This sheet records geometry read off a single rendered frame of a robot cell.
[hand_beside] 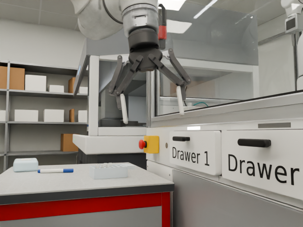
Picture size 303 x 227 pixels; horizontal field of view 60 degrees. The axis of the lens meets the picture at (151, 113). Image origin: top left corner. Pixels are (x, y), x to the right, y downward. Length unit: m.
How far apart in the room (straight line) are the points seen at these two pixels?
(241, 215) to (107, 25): 0.59
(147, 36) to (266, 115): 0.32
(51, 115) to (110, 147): 3.00
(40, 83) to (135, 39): 3.86
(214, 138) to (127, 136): 0.95
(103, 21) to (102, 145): 0.89
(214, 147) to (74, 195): 0.43
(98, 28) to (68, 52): 4.32
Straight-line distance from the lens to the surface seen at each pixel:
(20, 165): 1.23
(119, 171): 0.98
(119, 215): 0.88
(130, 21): 0.66
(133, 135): 1.56
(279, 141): 0.51
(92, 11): 0.77
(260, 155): 0.54
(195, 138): 0.75
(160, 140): 1.05
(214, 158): 0.67
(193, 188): 0.82
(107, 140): 1.53
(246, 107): 0.59
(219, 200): 0.70
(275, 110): 0.54
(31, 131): 4.86
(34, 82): 4.46
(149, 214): 0.90
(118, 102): 0.63
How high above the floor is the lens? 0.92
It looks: 4 degrees up
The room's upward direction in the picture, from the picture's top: straight up
